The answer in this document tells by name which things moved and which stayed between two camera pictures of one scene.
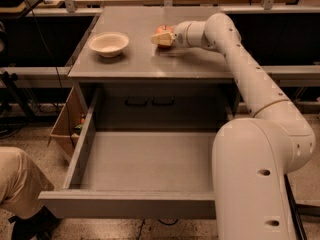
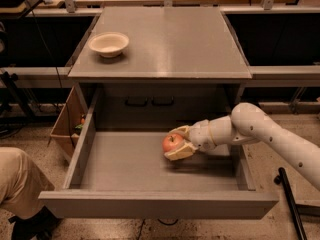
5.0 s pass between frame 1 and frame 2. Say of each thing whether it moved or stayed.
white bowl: stayed
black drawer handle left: stayed
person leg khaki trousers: stayed
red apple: moved
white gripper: moved
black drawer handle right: stayed
